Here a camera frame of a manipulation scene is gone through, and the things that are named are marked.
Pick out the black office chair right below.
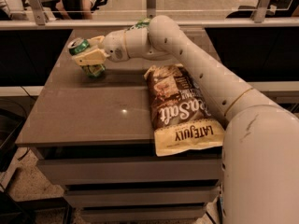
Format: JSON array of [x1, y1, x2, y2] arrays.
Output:
[[228, 0, 299, 21]]

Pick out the metal railing post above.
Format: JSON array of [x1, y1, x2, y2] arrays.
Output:
[[28, 0, 47, 25], [147, 0, 156, 19], [251, 0, 271, 23]]

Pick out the metal railing post left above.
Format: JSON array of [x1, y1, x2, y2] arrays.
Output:
[[28, 0, 47, 25]]

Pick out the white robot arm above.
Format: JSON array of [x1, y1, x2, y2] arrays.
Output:
[[83, 15, 299, 224]]

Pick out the green soda can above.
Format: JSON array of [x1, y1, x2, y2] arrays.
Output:
[[67, 37, 106, 77]]

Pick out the green snack bag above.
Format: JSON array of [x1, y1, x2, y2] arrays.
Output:
[[128, 18, 151, 31]]

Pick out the brown Late July chip bag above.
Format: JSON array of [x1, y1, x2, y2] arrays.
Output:
[[144, 64, 224, 157]]

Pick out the metal railing post middle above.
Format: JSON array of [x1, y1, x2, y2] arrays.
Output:
[[147, 0, 156, 19]]

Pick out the metal railing post right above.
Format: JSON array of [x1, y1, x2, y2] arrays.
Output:
[[251, 0, 271, 23]]

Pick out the grey drawer cabinet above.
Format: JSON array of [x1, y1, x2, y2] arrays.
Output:
[[15, 27, 237, 224]]

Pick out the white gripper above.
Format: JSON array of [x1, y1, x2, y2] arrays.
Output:
[[72, 30, 129, 66]]

